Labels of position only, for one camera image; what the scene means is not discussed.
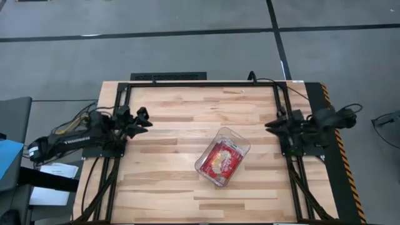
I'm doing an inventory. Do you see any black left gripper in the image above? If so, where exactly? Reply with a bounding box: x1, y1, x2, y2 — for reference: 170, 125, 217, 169
112, 104, 154, 140

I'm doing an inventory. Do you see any black cable bundle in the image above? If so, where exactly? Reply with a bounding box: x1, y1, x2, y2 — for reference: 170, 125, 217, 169
286, 155, 337, 222
80, 156, 121, 223

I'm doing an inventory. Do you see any blue box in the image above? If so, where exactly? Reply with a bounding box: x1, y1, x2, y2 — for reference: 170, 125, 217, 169
0, 139, 25, 181

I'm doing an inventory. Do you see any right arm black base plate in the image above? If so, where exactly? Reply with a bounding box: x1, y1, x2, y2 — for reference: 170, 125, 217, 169
279, 131, 326, 157

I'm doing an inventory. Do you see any white paper sheet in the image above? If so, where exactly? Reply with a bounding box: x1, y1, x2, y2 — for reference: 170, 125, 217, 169
28, 186, 71, 206
39, 162, 79, 179

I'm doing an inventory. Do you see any black padded bar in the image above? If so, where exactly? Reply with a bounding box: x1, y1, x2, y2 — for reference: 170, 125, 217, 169
17, 166, 79, 193

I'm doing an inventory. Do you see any grey chair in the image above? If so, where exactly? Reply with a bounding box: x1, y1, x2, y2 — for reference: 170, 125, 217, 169
0, 96, 33, 144

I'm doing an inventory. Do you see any black hazard-striped mat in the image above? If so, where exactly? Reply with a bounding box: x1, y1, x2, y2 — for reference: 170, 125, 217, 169
304, 82, 367, 224

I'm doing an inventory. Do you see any black aluminium table frame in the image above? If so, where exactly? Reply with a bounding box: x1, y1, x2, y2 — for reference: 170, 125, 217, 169
73, 80, 340, 225

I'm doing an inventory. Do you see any grey floor stand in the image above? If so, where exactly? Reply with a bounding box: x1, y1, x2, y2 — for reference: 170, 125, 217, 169
371, 109, 400, 148

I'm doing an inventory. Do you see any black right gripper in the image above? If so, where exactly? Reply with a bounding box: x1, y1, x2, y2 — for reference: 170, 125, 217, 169
264, 108, 307, 146

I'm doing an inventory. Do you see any clear plastic tray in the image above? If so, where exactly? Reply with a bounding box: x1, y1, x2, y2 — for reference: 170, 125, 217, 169
194, 126, 251, 188

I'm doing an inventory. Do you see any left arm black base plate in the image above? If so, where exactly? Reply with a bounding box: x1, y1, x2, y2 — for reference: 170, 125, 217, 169
81, 146, 128, 159

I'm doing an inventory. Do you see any red popcorn bag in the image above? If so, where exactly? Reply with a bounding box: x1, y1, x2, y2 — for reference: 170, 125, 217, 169
199, 139, 245, 186

